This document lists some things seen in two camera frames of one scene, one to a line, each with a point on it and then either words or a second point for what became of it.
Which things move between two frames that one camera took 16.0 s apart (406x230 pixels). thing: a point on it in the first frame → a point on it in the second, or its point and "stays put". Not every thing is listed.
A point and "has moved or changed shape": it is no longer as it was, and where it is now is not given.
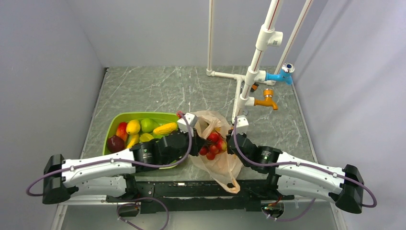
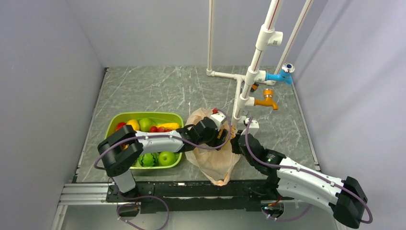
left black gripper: (198, 142) → (221, 140)
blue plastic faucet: (285, 75) stays put
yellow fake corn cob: (164, 128) stays put
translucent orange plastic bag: (224, 167) has moved or changed shape
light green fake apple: (148, 125) stays put
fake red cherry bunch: (211, 150) → (160, 129)
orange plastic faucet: (268, 94) stays put
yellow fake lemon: (133, 127) stays put
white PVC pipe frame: (265, 35) stays put
